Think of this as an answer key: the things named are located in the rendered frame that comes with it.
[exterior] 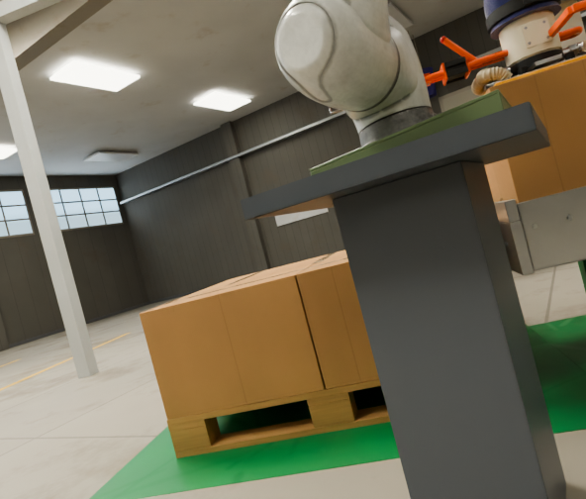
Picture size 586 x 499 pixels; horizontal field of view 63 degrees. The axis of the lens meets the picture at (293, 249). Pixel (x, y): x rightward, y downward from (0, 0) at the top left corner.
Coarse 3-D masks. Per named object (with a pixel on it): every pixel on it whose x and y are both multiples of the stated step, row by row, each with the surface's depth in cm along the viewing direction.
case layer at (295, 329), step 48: (240, 288) 165; (288, 288) 162; (336, 288) 158; (192, 336) 170; (240, 336) 166; (288, 336) 163; (336, 336) 159; (192, 384) 171; (240, 384) 167; (288, 384) 164; (336, 384) 161
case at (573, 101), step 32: (576, 64) 139; (512, 96) 143; (544, 96) 141; (576, 96) 139; (576, 128) 140; (512, 160) 144; (544, 160) 142; (576, 160) 140; (512, 192) 148; (544, 192) 142
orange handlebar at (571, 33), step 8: (584, 0) 133; (568, 8) 135; (576, 8) 133; (584, 8) 133; (560, 16) 140; (568, 16) 136; (560, 24) 142; (552, 32) 149; (560, 32) 156; (568, 32) 155; (576, 32) 155; (560, 40) 160; (488, 56) 161; (496, 56) 161; (504, 56) 161; (472, 64) 162; (480, 64) 165; (488, 64) 166; (440, 72) 165; (432, 80) 169
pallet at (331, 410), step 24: (360, 384) 159; (240, 408) 168; (312, 408) 162; (336, 408) 161; (384, 408) 164; (192, 432) 172; (216, 432) 177; (240, 432) 178; (264, 432) 171; (288, 432) 166; (312, 432) 163
